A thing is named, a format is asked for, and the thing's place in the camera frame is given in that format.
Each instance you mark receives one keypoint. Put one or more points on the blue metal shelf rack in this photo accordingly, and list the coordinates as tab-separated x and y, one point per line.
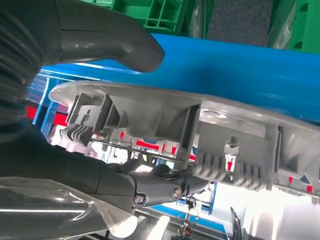
225	73

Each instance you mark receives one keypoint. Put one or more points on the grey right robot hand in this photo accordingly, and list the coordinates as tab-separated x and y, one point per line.
62	172

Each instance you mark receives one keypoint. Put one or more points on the green plastic crate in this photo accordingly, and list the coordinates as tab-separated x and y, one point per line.
307	30
155	13

